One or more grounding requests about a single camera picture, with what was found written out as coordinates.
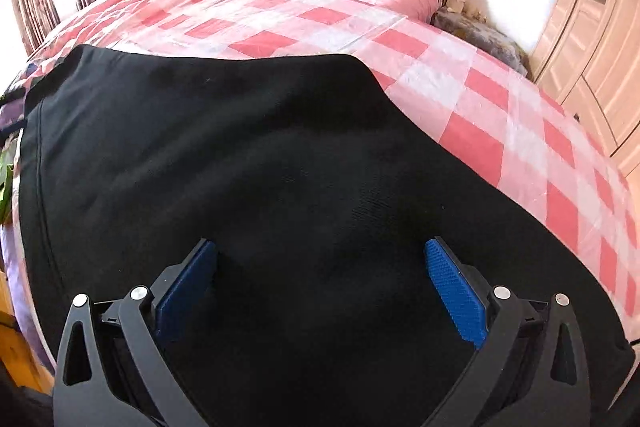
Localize floral covered nightstand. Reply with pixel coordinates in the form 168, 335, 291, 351
431, 0, 530, 78

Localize black pants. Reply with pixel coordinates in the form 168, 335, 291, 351
18, 46, 634, 426

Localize pink checkered bed sheet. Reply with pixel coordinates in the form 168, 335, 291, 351
15, 0, 639, 339

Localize cream wooden wardrobe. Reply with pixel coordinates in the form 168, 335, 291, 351
530, 0, 639, 196

